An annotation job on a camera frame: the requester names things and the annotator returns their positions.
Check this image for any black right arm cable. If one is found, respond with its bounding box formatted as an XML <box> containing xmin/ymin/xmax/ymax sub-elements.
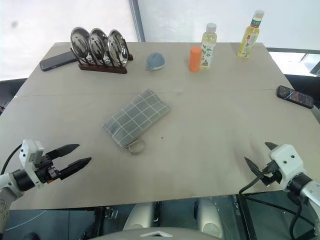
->
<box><xmin>238</xmin><ymin>163</ymin><xmax>276</xmax><ymax>196</ymax></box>

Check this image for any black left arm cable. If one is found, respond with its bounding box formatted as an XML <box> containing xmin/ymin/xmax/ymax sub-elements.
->
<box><xmin>0</xmin><ymin>144</ymin><xmax>24</xmax><ymax>176</ymax></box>

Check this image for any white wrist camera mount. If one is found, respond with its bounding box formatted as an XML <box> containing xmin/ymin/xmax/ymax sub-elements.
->
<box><xmin>268</xmin><ymin>143</ymin><xmax>307</xmax><ymax>192</ymax></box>
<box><xmin>18</xmin><ymin>139</ymin><xmax>46</xmax><ymax>188</ymax></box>

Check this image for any grey checked pouch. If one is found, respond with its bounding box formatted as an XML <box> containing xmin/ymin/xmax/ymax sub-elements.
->
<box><xmin>102</xmin><ymin>88</ymin><xmax>172</xmax><ymax>149</ymax></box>

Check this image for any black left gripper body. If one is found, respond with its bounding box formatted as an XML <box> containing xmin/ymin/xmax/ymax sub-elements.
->
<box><xmin>34</xmin><ymin>154</ymin><xmax>62</xmax><ymax>185</ymax></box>

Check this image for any orange cylinder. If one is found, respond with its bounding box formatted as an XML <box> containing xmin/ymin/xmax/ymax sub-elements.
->
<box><xmin>189</xmin><ymin>45</ymin><xmax>203</xmax><ymax>74</ymax></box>

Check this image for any dark wooden dish rack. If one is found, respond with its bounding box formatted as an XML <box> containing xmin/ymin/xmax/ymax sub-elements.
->
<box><xmin>70</xmin><ymin>46</ymin><xmax>134</xmax><ymax>75</ymax></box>

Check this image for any silver right robot leg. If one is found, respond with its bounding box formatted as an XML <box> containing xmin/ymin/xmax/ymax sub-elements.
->
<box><xmin>194</xmin><ymin>196</ymin><xmax>223</xmax><ymax>234</ymax></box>

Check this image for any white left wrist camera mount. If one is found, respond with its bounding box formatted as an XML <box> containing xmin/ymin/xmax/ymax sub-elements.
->
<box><xmin>18</xmin><ymin>139</ymin><xmax>46</xmax><ymax>188</ymax></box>

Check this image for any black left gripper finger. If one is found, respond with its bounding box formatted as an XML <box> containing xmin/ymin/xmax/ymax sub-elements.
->
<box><xmin>45</xmin><ymin>143</ymin><xmax>81</xmax><ymax>159</ymax></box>
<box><xmin>58</xmin><ymin>157</ymin><xmax>92</xmax><ymax>181</ymax></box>

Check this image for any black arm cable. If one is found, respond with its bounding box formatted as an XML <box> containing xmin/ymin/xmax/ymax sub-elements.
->
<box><xmin>238</xmin><ymin>163</ymin><xmax>276</xmax><ymax>196</ymax></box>
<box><xmin>0</xmin><ymin>144</ymin><xmax>24</xmax><ymax>176</ymax></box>

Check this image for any black metal table frame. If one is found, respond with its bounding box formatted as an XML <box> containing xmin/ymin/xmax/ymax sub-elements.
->
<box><xmin>235</xmin><ymin>192</ymin><xmax>316</xmax><ymax>240</ymax></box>

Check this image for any grey window pillar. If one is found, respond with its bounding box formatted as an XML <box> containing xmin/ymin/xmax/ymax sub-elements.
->
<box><xmin>128</xmin><ymin>0</ymin><xmax>146</xmax><ymax>43</ymax></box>

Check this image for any grey blue fabric cap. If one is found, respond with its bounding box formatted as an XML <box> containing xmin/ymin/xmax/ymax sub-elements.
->
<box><xmin>145</xmin><ymin>51</ymin><xmax>166</xmax><ymax>72</ymax></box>

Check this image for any black smartphone with lit screen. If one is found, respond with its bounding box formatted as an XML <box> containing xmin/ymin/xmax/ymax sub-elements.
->
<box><xmin>276</xmin><ymin>85</ymin><xmax>315</xmax><ymax>110</ymax></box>

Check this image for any round stainless steel plate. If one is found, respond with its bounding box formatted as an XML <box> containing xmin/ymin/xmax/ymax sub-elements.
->
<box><xmin>107</xmin><ymin>29</ymin><xmax>129</xmax><ymax>67</ymax></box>
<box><xmin>70</xmin><ymin>26</ymin><xmax>92</xmax><ymax>61</ymax></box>
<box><xmin>88</xmin><ymin>27</ymin><xmax>110</xmax><ymax>64</ymax></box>

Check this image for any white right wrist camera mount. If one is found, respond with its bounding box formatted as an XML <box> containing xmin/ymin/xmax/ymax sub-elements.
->
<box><xmin>268</xmin><ymin>143</ymin><xmax>307</xmax><ymax>192</ymax></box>

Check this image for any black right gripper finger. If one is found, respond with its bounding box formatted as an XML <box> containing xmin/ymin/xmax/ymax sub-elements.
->
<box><xmin>244</xmin><ymin>156</ymin><xmax>265</xmax><ymax>181</ymax></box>
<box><xmin>264</xmin><ymin>141</ymin><xmax>279</xmax><ymax>152</ymax></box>

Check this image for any yellow drink bottle green label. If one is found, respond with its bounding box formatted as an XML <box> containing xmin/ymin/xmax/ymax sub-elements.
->
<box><xmin>236</xmin><ymin>9</ymin><xmax>266</xmax><ymax>60</ymax></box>

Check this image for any silver left robot leg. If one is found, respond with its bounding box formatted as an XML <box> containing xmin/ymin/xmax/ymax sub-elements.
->
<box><xmin>123</xmin><ymin>201</ymin><xmax>154</xmax><ymax>232</ymax></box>

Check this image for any silver robot leg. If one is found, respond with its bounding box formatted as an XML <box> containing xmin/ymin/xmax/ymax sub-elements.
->
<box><xmin>123</xmin><ymin>201</ymin><xmax>154</xmax><ymax>232</ymax></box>
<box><xmin>194</xmin><ymin>196</ymin><xmax>223</xmax><ymax>234</ymax></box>

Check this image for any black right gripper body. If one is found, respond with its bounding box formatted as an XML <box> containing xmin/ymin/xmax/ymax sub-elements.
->
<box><xmin>259</xmin><ymin>159</ymin><xmax>284</xmax><ymax>187</ymax></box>

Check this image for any grey robot torso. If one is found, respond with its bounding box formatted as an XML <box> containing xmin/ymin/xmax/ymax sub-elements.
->
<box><xmin>91</xmin><ymin>226</ymin><xmax>221</xmax><ymax>240</ymax></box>

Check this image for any black smartphone with dark screen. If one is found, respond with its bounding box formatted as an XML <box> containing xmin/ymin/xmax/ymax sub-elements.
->
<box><xmin>39</xmin><ymin>50</ymin><xmax>78</xmax><ymax>73</ymax></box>

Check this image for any yellow drink bottle leaf label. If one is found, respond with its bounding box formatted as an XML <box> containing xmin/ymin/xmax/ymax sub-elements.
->
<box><xmin>200</xmin><ymin>22</ymin><xmax>218</xmax><ymax>71</ymax></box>

